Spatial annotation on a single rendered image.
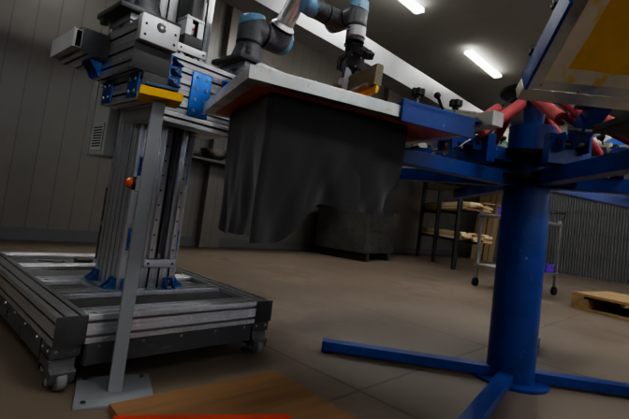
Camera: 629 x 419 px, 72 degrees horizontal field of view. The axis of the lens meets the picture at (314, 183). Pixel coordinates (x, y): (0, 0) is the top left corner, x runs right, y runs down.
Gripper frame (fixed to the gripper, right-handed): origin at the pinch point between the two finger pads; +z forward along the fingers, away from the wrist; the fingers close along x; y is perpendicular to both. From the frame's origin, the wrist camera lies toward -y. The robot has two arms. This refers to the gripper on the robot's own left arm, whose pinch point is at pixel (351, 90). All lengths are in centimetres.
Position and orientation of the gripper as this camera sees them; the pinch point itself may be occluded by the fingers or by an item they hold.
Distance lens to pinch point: 162.1
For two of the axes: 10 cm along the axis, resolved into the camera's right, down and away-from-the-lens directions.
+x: -8.9, -1.4, -4.3
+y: -4.3, 0.0, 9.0
